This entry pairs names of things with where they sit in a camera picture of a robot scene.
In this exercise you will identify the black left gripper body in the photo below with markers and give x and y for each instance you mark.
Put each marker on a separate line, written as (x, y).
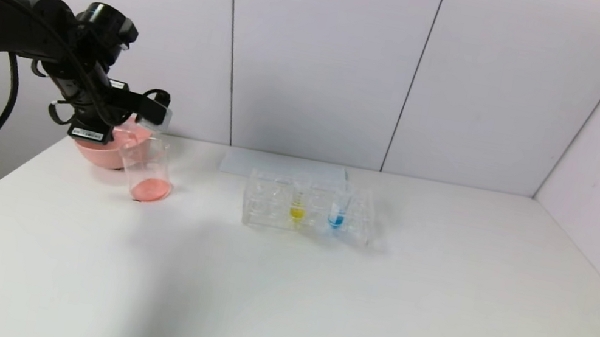
(89, 132)

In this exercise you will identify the test tube with red pigment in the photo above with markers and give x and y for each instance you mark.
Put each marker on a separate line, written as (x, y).
(158, 117)

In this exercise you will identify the test tube with blue pigment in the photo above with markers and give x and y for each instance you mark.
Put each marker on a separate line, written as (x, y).
(335, 220)

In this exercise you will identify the clear glass beaker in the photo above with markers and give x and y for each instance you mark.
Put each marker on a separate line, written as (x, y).
(149, 185)

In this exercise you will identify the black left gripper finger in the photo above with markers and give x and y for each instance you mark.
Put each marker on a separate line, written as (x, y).
(135, 102)
(159, 97)

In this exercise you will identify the pink plastic bowl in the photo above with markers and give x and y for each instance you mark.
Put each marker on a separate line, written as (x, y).
(98, 154)

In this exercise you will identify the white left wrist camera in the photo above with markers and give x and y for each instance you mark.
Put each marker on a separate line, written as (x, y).
(90, 134)

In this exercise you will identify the clear acrylic test tube rack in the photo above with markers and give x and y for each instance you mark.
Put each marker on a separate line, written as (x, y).
(314, 229)

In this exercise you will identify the test tube with yellow pigment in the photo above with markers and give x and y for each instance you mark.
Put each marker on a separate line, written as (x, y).
(297, 213)

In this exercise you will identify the flat white slab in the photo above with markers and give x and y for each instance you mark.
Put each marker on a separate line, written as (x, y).
(251, 163)

